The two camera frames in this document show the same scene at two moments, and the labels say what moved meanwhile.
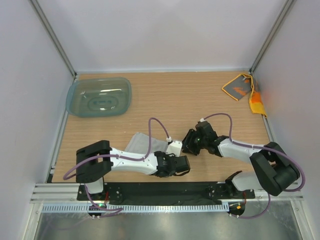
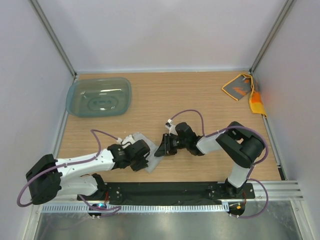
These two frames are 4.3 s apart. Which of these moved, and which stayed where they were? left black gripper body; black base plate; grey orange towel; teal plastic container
Moved: left black gripper body
Stayed: black base plate; grey orange towel; teal plastic container
